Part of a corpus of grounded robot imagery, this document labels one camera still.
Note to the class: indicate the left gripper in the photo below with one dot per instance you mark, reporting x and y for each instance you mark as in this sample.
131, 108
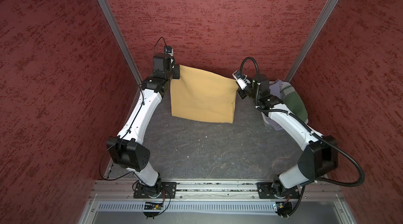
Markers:
176, 75

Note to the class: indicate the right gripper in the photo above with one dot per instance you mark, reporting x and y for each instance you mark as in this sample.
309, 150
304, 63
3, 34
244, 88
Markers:
242, 93

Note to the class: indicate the white plastic basket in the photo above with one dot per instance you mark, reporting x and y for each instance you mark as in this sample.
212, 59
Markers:
276, 88

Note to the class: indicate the yellow skirt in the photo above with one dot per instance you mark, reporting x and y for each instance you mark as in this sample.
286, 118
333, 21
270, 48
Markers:
203, 96

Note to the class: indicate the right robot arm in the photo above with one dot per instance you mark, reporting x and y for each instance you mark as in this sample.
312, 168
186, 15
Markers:
317, 157

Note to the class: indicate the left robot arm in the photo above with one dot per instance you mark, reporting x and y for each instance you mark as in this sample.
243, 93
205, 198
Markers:
127, 149

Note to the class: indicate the green skirt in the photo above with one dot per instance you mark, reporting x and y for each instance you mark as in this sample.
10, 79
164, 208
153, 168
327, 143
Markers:
294, 102

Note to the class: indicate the left small circuit board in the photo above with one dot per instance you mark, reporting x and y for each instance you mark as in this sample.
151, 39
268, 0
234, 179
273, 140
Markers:
154, 206

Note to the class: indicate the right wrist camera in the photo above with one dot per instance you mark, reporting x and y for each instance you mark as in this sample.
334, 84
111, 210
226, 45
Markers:
242, 80

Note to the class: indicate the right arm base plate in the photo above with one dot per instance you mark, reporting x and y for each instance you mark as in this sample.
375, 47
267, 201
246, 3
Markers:
270, 190

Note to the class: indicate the left corner aluminium post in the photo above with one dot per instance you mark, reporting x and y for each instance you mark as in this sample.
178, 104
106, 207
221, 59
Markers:
106, 9

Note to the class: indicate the corner aluminium post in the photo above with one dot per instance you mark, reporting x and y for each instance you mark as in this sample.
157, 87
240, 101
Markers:
106, 9
314, 33

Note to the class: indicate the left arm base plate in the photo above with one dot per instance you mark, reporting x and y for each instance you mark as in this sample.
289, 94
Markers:
167, 191

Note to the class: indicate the aluminium front rail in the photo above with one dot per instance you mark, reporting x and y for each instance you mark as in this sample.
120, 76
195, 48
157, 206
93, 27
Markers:
213, 190

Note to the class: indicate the right corner aluminium post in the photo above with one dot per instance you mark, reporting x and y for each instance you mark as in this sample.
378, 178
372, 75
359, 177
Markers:
314, 33

